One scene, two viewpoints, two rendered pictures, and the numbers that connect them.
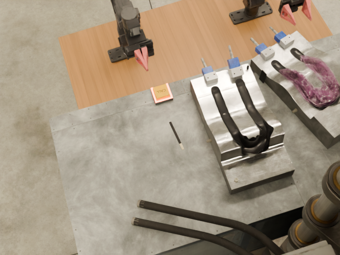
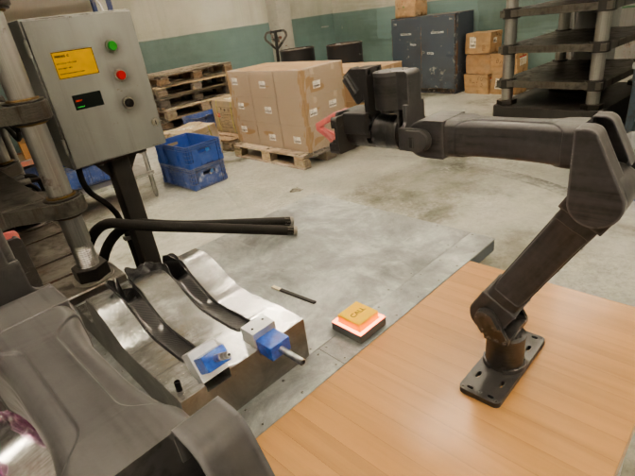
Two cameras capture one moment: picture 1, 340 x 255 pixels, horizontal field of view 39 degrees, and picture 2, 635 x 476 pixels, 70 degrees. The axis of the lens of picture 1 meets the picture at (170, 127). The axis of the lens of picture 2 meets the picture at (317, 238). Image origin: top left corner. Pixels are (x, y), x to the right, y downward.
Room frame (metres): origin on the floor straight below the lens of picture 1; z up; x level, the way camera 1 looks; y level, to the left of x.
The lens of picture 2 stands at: (1.70, -0.42, 1.40)
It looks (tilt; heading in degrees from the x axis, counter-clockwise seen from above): 26 degrees down; 150
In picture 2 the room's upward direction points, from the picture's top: 8 degrees counter-clockwise
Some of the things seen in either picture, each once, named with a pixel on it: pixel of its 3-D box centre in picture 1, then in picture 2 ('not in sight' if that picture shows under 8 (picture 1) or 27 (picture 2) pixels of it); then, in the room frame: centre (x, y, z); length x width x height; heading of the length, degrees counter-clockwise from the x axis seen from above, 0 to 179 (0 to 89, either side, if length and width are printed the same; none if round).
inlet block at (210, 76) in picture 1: (207, 70); (277, 347); (1.11, -0.19, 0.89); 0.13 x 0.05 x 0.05; 11
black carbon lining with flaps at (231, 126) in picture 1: (242, 114); (171, 300); (0.87, -0.29, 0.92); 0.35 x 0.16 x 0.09; 11
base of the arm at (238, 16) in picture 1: (251, 8); not in sight; (1.46, -0.45, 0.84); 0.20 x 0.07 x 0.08; 102
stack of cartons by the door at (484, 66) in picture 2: not in sight; (495, 61); (-2.71, 5.49, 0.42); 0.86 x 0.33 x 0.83; 7
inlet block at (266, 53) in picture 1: (260, 48); not in sight; (1.22, -0.44, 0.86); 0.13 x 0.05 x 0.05; 28
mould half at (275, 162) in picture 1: (240, 123); (179, 314); (0.86, -0.28, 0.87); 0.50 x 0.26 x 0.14; 11
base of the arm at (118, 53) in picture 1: (128, 45); (505, 348); (1.33, 0.14, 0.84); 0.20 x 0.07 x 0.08; 102
